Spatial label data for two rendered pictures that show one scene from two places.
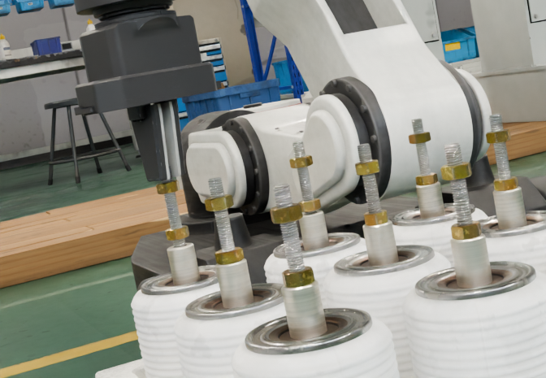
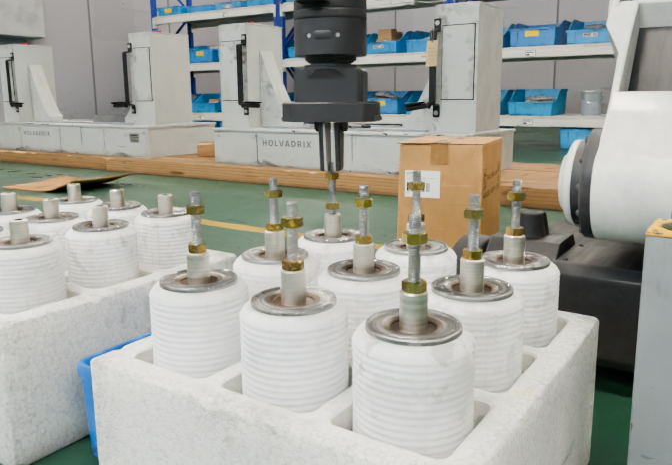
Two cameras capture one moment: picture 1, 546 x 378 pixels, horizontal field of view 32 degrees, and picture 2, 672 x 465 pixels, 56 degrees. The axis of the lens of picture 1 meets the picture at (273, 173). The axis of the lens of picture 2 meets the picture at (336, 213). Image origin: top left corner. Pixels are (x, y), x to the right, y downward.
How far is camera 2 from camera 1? 0.67 m
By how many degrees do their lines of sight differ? 55
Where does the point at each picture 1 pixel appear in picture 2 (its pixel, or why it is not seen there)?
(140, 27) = (311, 73)
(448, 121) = (658, 192)
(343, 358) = (161, 299)
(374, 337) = (188, 298)
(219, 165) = not seen: hidden behind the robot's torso
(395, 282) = (327, 284)
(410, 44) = not seen: outside the picture
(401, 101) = (618, 162)
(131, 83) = (296, 107)
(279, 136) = not seen: hidden behind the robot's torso
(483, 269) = (286, 294)
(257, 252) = (528, 243)
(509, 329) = (250, 336)
